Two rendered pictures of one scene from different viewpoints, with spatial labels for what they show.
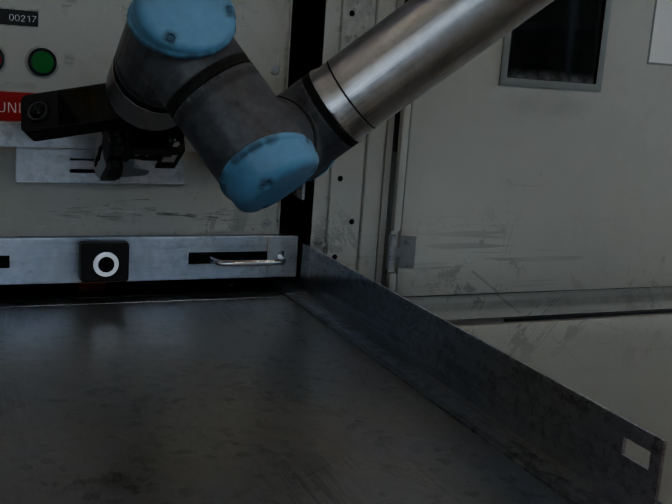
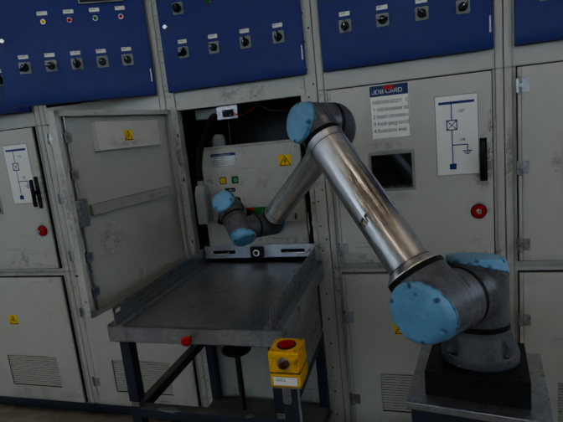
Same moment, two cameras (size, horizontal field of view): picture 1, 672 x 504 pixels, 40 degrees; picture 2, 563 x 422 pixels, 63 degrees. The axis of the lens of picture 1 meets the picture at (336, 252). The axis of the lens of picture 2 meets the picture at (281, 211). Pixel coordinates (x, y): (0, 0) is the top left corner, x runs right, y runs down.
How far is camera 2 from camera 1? 1.22 m
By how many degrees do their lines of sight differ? 40
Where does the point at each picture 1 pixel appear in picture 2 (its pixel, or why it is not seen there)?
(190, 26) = (220, 204)
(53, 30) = (239, 192)
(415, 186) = (344, 228)
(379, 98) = (276, 214)
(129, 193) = not seen: hidden behind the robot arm
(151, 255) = (271, 249)
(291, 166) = (240, 236)
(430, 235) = (353, 243)
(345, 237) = (325, 244)
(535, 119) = not seen: hidden behind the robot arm
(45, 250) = (243, 249)
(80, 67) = (246, 200)
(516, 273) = not seen: hidden behind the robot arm
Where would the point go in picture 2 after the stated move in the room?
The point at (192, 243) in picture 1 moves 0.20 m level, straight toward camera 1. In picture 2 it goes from (281, 246) to (257, 259)
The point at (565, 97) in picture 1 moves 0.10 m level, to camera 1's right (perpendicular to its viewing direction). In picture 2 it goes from (400, 192) to (424, 192)
